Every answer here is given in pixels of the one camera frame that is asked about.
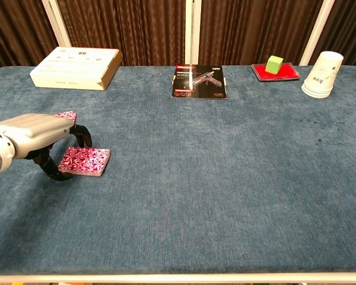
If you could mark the white cardboard box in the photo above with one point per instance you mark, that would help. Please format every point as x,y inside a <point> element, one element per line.
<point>74,68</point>

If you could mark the brown pleated curtain panel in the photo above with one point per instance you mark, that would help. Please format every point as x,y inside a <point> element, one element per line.
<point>350,23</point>
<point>124,29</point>
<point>249,26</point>
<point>17,29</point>

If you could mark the upside-down white paper cups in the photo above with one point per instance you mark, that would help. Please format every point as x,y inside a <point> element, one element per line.
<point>323,74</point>

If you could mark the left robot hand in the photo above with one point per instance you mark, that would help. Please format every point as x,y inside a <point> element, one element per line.
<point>32,130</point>

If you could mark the red tray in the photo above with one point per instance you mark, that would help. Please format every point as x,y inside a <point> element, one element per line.
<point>287,72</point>

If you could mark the pink patterned sponge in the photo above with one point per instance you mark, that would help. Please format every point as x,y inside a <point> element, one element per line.
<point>69,115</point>
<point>86,160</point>

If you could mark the green cube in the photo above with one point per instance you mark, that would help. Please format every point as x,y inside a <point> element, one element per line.
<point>273,65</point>

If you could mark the white partition post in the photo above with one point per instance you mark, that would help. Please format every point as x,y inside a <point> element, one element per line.
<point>56,23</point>
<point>317,29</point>
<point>193,29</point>

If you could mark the blue table cloth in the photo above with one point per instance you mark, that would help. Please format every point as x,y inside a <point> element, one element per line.
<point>195,178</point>

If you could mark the black glue gun package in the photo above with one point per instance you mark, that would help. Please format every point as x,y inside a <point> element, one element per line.
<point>200,81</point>

